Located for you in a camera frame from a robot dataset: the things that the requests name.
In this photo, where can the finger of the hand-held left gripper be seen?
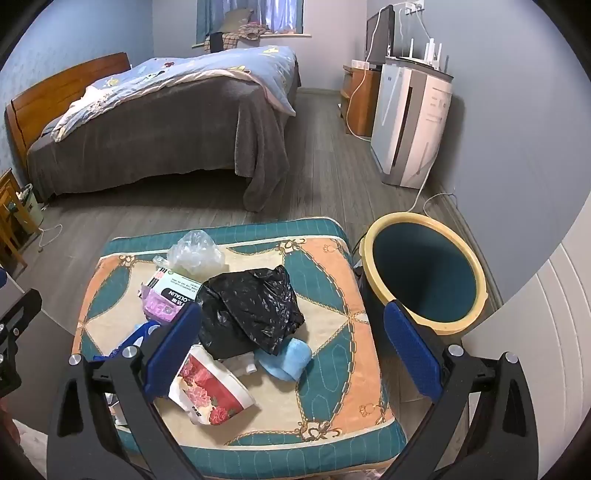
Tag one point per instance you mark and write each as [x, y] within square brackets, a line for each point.
[23, 310]
[2, 277]

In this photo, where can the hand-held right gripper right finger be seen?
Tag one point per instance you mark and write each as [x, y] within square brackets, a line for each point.
[411, 353]

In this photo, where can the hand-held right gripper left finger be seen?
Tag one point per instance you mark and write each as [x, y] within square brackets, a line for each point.
[171, 347]

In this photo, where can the purple foil wrapper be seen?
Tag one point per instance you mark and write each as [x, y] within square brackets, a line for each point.
[159, 309]

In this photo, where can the teal bin with yellow rim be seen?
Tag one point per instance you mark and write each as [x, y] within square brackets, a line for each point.
[429, 272]

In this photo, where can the blue plastic piece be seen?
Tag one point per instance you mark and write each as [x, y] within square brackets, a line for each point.
[138, 334]

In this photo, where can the white printed carton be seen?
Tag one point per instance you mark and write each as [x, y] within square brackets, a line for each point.
[178, 288]

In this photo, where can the wooden nightstand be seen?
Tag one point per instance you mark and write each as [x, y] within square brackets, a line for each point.
[11, 217]

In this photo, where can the red floral tissue pack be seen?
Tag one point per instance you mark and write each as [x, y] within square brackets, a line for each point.
[212, 392]

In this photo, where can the green white container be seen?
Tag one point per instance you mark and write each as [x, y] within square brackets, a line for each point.
[31, 207]

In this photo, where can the patterned teal orange cushion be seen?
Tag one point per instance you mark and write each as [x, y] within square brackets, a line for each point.
[332, 332]

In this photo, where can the black plastic bag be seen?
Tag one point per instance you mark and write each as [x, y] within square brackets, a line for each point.
[249, 309]

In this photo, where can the clear plastic bag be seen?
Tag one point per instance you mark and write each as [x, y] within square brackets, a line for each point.
[194, 254]

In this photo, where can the light blue cloth wad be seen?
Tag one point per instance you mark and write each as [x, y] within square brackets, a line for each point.
[286, 360]

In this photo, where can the white wardrobe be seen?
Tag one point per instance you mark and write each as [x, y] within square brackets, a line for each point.
[545, 332]

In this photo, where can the wooden bed headboard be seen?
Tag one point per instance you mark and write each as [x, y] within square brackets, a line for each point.
[60, 92]

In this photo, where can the bed with grey blanket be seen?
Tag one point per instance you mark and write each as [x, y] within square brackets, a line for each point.
[184, 134]

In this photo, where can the white air purifier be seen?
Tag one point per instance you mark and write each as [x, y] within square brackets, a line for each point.
[406, 120]

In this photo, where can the wooden television cabinet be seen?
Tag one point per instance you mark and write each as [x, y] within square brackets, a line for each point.
[364, 101]

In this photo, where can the blue printed quilt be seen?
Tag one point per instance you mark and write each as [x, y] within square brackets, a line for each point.
[184, 69]

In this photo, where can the white router with antennas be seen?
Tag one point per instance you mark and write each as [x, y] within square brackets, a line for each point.
[425, 60]

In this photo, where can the black flat television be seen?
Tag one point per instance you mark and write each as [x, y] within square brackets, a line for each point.
[383, 37]

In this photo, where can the plaid cloth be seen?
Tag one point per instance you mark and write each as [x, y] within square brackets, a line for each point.
[244, 34]

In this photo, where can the grey pillow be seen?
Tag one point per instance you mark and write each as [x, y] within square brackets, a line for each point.
[235, 21]

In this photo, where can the wooden window sill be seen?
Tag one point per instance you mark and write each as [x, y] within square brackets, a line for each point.
[295, 36]

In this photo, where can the blue window curtain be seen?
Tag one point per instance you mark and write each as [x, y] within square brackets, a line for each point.
[277, 16]

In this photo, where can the white wall socket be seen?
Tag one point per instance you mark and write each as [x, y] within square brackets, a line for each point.
[411, 5]

